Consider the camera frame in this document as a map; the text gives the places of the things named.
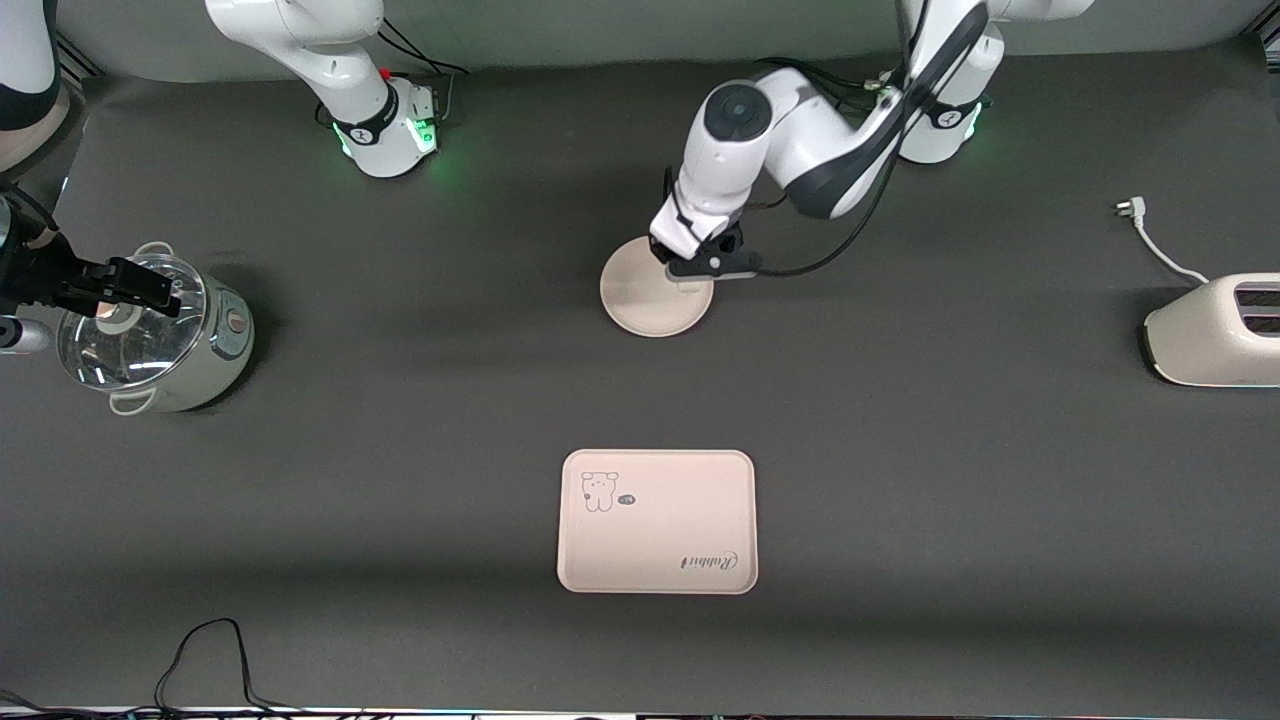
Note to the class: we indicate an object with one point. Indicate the pale green electric pot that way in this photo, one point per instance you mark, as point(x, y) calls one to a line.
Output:
point(215, 350)

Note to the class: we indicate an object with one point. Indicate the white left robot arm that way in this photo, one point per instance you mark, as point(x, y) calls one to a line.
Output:
point(800, 140)

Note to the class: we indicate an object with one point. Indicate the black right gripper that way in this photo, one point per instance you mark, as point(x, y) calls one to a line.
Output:
point(40, 277)

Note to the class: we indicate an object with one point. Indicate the beige round stand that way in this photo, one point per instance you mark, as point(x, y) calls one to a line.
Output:
point(30, 145)

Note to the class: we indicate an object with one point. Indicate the round beige plate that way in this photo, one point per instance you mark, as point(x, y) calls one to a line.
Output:
point(640, 300)

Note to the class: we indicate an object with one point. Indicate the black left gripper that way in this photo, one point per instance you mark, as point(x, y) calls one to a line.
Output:
point(727, 242)

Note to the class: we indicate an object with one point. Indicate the cream white toaster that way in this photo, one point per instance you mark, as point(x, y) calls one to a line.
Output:
point(1210, 340)

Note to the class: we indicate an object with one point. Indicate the dark grey table mat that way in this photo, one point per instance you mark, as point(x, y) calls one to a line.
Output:
point(400, 500)

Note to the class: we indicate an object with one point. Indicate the aluminium frame profile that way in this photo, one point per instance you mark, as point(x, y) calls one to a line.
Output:
point(1268, 42)
point(75, 58)

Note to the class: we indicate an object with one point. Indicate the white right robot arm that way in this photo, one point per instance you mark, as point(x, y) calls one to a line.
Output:
point(330, 60)

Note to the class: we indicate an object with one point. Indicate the glass pot lid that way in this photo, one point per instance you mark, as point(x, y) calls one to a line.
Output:
point(130, 362)

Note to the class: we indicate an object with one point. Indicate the beige rectangular rabbit tray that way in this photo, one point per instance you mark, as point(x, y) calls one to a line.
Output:
point(657, 530)

